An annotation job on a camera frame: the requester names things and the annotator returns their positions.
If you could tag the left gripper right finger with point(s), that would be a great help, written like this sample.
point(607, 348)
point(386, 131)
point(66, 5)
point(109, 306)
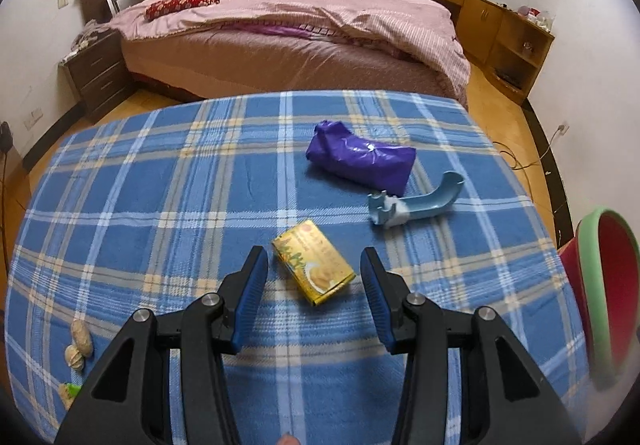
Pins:
point(505, 397)

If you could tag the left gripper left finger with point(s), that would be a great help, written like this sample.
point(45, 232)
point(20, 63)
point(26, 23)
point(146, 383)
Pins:
point(125, 399)

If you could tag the yellow cardboard box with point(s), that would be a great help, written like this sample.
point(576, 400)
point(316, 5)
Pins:
point(316, 266)

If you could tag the purple plastic bag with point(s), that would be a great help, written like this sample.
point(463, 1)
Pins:
point(376, 165)

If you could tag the left hand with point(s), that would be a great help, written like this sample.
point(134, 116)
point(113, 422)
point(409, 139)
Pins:
point(288, 439)

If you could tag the green snack package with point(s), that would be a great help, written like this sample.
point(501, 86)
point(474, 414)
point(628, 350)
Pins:
point(68, 393)

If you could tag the peanut shell lower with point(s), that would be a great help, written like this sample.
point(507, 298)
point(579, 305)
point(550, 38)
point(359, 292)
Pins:
point(74, 358)

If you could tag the peanut shell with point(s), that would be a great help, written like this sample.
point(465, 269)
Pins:
point(74, 358)
point(81, 337)

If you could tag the peanut shell upper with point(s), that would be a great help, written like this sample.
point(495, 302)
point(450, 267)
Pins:
point(81, 337)

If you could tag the red bin with green rim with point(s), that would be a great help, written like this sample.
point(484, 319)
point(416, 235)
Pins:
point(601, 262)

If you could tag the blue plaid blanket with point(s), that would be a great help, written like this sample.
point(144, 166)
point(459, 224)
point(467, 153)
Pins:
point(154, 210)

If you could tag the light blue plastic hook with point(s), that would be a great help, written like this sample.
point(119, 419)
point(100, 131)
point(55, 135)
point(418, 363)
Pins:
point(390, 211)

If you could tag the dark wooden nightstand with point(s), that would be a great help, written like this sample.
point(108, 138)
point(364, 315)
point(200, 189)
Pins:
point(98, 76)

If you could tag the items on corner shelf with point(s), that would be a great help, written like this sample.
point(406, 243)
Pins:
point(540, 19)

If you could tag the bed with brown sheet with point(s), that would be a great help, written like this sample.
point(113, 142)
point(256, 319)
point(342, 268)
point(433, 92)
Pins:
point(254, 59)

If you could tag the pink quilt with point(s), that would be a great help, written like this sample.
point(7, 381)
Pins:
point(420, 28)

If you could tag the red floral pillow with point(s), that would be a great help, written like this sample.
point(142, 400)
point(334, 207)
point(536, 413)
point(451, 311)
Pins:
point(167, 7)

